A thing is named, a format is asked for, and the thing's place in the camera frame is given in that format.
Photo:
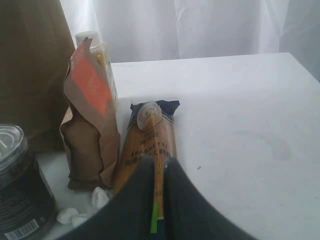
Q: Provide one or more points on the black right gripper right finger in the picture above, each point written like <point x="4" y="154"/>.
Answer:
<point x="187" y="214"/>

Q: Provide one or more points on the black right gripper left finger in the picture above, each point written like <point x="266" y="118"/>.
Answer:
<point x="128" y="215"/>

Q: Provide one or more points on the brown coffee pouch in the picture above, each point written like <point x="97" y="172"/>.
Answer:
<point x="89" y="128"/>

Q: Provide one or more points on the dark clear pull-tab can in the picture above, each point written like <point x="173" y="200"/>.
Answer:
<point x="27" y="205"/>

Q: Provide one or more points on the yellow juice bottle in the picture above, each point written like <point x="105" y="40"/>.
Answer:
<point x="99" y="50"/>

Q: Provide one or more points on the brown paper shopping bag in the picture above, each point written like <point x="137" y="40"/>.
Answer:
<point x="35" y="48"/>

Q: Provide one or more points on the white pebble lower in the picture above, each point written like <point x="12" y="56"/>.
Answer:
<point x="79" y="219"/>

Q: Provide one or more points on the white pebble left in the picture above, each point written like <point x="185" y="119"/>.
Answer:
<point x="65" y="215"/>

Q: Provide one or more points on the spaghetti packet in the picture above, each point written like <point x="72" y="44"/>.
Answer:
<point x="150" y="132"/>

